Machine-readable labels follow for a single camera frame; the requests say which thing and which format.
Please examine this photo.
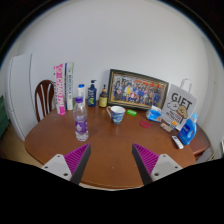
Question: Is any blue detergent bottle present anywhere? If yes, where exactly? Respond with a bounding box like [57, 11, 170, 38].
[177, 112, 199, 146]

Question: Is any blue tissue pack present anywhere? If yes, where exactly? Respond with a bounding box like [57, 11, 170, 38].
[145, 105, 163, 123]

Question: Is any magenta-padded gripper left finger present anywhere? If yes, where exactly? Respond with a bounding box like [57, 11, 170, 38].
[40, 143, 92, 186]

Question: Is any blue painted ceramic mug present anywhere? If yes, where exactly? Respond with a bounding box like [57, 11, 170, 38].
[106, 105, 127, 126]

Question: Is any dark blue pump bottle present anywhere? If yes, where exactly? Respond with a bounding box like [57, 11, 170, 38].
[87, 79, 98, 108]

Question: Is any green wrapped packet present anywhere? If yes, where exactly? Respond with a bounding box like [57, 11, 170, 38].
[126, 108, 138, 117]

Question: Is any white blue-green shuttlecock tube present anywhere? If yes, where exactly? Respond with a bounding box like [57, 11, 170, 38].
[64, 62, 75, 111]

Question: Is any white remote control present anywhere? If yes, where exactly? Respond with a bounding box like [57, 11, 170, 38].
[171, 135, 185, 150]

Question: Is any green crate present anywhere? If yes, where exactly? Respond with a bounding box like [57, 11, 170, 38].
[0, 95, 10, 138]

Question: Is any flat round red coaster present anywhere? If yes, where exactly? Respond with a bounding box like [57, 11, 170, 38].
[139, 119, 153, 130]

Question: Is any white blue-capped lotion bottle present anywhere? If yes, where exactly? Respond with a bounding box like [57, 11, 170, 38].
[77, 83, 86, 107]

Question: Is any framed group photo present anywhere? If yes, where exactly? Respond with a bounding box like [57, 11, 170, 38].
[106, 68, 170, 111]

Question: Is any amber yellow-labelled pump bottle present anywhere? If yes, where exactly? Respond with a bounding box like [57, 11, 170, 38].
[98, 84, 109, 109]

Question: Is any white paper gift bag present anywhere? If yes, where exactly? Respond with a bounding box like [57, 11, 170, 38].
[161, 78, 198, 132]

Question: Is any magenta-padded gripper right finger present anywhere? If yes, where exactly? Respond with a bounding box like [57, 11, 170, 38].
[131, 143, 184, 186]

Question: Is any small floral pouch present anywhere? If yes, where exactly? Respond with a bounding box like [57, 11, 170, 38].
[159, 121, 173, 133]

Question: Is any clear purple-capped water bottle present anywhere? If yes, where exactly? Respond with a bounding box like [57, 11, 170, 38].
[73, 96, 90, 142]

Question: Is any pink shuttlecock tube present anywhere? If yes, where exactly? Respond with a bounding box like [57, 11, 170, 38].
[53, 63, 67, 116]

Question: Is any brown wooden chair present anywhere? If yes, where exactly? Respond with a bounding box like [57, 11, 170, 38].
[34, 79, 56, 123]

